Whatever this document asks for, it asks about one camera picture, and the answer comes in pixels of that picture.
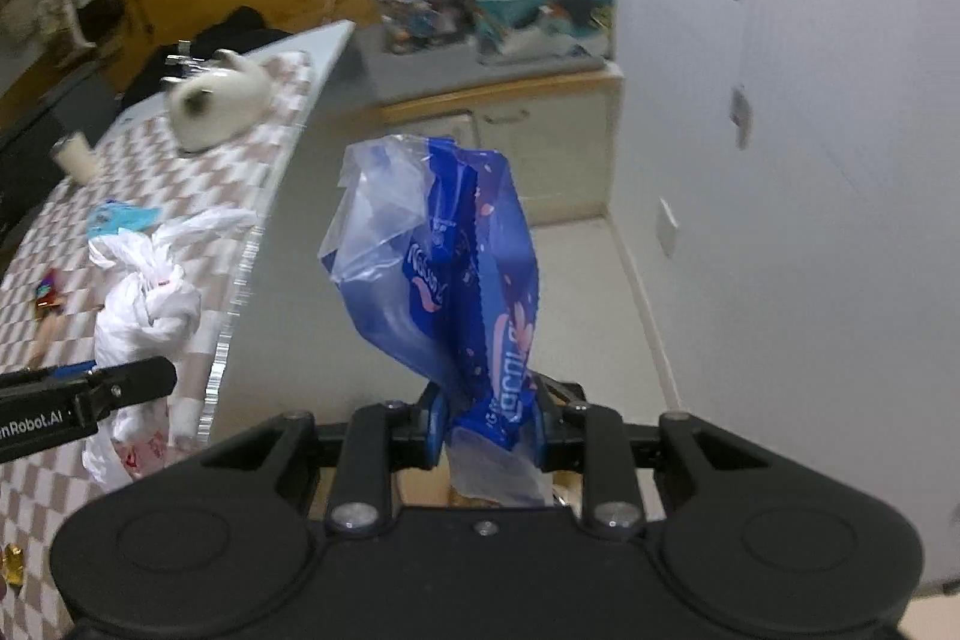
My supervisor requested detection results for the black clothing heap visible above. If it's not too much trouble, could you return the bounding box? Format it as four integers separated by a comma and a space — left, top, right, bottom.
120, 6, 290, 105

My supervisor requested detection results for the brown checkered tablecloth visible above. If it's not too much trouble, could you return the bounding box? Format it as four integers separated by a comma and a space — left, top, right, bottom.
0, 51, 314, 611

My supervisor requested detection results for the white plastic bag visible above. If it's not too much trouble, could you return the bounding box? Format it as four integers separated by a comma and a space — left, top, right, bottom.
81, 206, 260, 483

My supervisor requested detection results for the blue plastic package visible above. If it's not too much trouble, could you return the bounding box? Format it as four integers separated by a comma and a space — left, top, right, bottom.
319, 135, 552, 507

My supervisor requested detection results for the clear storage container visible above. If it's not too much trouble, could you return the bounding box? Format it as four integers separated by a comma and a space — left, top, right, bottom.
367, 0, 470, 55

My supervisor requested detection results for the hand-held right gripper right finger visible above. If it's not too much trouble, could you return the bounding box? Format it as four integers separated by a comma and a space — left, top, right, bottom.
536, 377, 758, 540

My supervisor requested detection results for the small brown card packet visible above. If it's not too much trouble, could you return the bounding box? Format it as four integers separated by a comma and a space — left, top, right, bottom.
34, 271, 67, 311

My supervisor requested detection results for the white table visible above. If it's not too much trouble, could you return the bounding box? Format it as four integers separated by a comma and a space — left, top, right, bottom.
97, 19, 391, 453

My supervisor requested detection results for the cream cabinet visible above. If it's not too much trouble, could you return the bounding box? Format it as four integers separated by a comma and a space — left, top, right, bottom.
356, 44, 627, 229

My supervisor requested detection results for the white cat-shaped water fountain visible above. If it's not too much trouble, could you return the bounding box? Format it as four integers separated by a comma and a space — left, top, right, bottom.
163, 40, 271, 155

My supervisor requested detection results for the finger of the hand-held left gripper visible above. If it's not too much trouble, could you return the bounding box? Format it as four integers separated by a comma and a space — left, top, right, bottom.
88, 356, 179, 420
0, 364, 102, 384

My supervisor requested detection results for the grey storage box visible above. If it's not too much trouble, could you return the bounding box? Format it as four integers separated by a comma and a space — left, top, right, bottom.
0, 70, 113, 236

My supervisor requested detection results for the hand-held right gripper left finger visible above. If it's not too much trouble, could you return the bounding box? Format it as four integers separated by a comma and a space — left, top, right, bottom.
199, 381, 453, 540

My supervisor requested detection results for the teal plastic box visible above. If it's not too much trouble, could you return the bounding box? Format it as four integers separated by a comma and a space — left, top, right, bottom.
465, 0, 620, 64

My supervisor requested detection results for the brown-rimmed trash bin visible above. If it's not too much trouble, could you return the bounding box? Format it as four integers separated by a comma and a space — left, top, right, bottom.
307, 452, 665, 522

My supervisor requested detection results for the white single wall socket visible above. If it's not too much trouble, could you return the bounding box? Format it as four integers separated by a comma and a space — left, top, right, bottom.
656, 197, 680, 259

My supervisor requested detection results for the light blue wrapper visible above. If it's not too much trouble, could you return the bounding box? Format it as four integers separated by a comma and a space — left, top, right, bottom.
84, 201, 162, 240

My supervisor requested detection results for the white cup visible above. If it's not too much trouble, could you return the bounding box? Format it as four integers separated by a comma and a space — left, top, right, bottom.
51, 134, 102, 184

